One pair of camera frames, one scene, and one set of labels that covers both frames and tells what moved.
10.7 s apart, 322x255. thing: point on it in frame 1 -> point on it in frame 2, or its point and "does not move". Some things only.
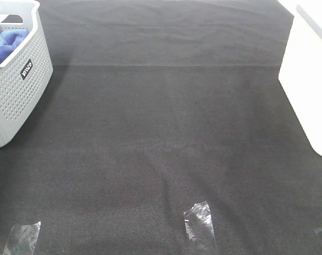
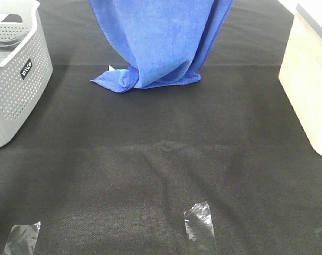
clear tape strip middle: x=199 y=223 does not move
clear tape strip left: x=22 y=239 does not move
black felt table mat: x=154 y=106 does not move
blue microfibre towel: x=4 y=42 -> x=166 y=41
